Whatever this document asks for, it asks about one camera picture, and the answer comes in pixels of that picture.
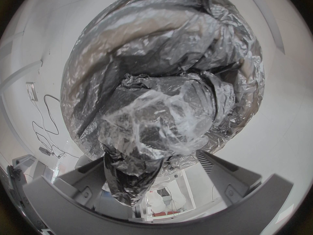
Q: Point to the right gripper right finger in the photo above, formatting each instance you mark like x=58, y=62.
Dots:
x=227, y=180

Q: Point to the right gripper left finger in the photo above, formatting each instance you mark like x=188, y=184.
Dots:
x=80, y=180

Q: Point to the black plastic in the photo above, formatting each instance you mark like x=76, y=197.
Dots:
x=127, y=180

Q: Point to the clear plastic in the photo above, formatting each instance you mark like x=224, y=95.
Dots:
x=151, y=121

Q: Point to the black plastic bag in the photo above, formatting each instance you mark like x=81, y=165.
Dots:
x=146, y=33

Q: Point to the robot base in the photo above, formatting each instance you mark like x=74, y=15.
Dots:
x=168, y=202

